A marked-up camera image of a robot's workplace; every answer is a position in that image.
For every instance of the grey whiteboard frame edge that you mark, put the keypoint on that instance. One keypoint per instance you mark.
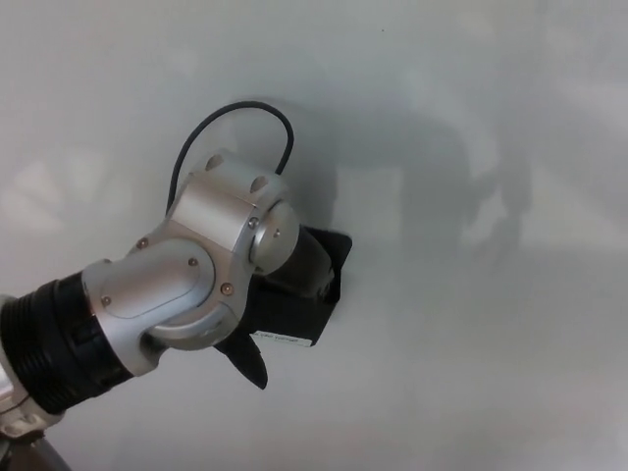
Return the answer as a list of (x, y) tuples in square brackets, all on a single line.
[(46, 451)]

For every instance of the white whiteboard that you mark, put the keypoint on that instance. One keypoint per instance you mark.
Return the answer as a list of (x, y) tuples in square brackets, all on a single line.
[(466, 368)]

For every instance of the black magnetic marker holder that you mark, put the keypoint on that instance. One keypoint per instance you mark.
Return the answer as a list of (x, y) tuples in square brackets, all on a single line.
[(294, 319)]

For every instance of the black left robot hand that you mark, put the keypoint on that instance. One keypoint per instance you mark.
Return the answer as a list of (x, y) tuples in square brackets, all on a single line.
[(309, 270)]

